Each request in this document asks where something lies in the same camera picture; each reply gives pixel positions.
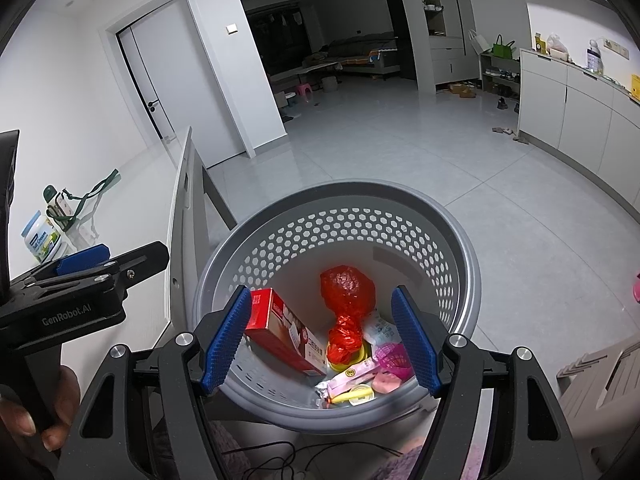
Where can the red cardboard box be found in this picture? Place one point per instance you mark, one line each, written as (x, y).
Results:
(280, 325)

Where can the white door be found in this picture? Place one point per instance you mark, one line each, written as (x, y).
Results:
(185, 75)

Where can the beige plastic stool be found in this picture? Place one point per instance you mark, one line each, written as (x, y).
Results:
(600, 385)

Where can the pink pig toy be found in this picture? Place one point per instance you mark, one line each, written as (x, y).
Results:
(386, 382)

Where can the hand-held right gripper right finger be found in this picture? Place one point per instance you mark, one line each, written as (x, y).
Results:
(415, 340)

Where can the pink plastic shuttlecock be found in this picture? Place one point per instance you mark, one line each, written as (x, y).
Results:
(392, 357)

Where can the wall light switch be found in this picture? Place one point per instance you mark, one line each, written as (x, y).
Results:
(232, 29)

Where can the shoe rack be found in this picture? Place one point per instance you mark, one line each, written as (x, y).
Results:
(500, 72)

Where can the grey perforated basket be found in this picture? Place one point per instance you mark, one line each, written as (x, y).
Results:
(350, 225)

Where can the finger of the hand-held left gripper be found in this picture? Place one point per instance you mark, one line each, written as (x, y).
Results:
(82, 259)
(145, 260)

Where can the yellow small box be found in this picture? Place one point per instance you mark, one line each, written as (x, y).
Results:
(539, 42)

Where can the pink plastic stool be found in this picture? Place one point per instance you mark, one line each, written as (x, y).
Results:
(305, 91)

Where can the pink orange snack packet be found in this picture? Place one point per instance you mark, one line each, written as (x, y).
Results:
(350, 375)

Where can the built-in wall shelf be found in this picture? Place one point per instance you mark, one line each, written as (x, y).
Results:
(432, 5)

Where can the pink plastic item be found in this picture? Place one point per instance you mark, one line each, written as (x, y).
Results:
(637, 290)

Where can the milk powder can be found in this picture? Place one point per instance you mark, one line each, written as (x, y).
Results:
(42, 237)

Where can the dark sofa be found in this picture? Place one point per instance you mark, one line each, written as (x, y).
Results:
(360, 50)

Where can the red plastic bag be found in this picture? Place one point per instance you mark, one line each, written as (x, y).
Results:
(347, 290)

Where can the white floor cabinet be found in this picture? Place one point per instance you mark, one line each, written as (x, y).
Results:
(575, 105)

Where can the yellow foam dart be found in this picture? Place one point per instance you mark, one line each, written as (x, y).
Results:
(345, 397)

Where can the grey bucket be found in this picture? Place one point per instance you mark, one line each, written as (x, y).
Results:
(330, 83)

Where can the green handbag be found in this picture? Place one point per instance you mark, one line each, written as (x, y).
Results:
(504, 49)

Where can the white pink bag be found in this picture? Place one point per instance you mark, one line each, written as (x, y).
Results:
(557, 45)

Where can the blue white wrapper packet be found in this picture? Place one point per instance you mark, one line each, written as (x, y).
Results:
(382, 330)

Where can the pink fuzzy cloth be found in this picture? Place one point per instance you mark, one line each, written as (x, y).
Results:
(400, 466)

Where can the clear plastic bottle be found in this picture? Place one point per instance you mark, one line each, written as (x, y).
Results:
(594, 56)

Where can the person's left hand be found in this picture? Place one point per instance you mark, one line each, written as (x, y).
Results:
(67, 400)

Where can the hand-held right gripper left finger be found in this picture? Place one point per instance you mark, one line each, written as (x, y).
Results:
(225, 340)

